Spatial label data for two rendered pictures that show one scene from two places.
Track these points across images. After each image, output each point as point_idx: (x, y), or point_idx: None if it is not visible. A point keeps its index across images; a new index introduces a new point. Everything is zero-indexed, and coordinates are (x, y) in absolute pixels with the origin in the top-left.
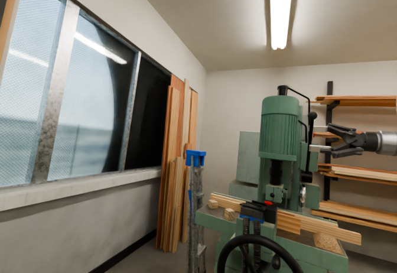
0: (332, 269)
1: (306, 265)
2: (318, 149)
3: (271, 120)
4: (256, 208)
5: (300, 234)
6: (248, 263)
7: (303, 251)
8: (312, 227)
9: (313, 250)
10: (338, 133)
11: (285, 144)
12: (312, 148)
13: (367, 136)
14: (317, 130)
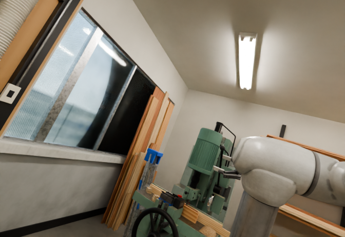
0: None
1: None
2: (217, 170)
3: (200, 143)
4: (170, 196)
5: (195, 223)
6: (151, 224)
7: (190, 232)
8: (206, 222)
9: (195, 232)
10: None
11: (204, 161)
12: (214, 168)
13: None
14: (225, 158)
